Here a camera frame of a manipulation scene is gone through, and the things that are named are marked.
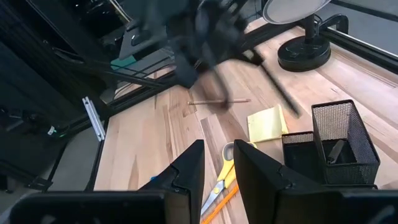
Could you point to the black mesh desk organizer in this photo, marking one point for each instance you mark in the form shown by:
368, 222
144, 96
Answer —
360, 140

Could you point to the black desk lamp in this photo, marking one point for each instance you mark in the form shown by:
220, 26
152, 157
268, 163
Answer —
304, 54

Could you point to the blue eraser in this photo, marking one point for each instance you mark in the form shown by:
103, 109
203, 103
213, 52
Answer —
153, 179

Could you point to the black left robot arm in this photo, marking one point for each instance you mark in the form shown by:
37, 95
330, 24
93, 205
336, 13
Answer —
146, 40

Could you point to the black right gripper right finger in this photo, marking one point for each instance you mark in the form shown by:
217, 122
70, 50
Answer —
258, 180

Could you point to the yellow sticky note pad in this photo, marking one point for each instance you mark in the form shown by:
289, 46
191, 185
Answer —
265, 124

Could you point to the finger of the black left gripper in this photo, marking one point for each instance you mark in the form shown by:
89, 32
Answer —
186, 71
224, 90

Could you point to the silver aluminium bracket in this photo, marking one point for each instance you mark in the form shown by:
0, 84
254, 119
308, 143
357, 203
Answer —
93, 118

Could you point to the natural wood pencil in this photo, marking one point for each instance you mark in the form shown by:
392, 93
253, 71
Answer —
205, 101

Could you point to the black marker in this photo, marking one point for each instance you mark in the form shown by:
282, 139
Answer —
335, 152
280, 87

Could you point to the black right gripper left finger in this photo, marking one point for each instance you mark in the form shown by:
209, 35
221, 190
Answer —
186, 174

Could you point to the orange pencil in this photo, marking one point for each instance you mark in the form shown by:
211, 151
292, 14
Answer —
220, 203

